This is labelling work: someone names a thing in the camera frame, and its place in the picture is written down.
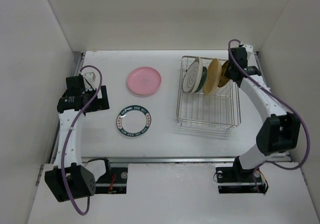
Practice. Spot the dark green patterned plate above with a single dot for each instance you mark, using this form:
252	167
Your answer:
203	79

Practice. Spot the green rimmed white plate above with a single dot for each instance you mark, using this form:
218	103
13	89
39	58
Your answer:
133	121

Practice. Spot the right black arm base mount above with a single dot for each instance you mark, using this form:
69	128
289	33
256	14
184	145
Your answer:
230	183

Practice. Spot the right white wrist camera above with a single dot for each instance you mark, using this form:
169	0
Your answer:
249	50

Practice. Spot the white plate with black rings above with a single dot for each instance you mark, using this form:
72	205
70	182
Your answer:
193	76

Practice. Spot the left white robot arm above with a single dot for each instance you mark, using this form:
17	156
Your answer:
69	174

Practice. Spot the beige yellow plate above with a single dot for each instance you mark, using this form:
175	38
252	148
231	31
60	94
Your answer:
213	77

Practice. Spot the pink plate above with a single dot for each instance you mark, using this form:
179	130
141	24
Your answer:
144	80

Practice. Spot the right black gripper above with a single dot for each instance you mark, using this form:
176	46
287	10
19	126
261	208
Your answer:
226	72

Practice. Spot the front aluminium rail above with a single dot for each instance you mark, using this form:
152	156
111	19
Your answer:
171	159

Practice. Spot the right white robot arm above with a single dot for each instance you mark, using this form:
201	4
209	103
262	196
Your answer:
280	129

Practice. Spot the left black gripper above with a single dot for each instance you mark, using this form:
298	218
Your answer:
100	103

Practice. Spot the metal wire dish rack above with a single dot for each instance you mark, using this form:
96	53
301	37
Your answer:
221	109

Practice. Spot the brown yellow patterned plate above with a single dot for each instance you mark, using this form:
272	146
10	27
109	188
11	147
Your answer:
223	79

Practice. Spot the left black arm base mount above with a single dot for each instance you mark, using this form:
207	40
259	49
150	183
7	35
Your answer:
113	183

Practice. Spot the right aluminium rail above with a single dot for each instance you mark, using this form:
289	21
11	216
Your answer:
260	69

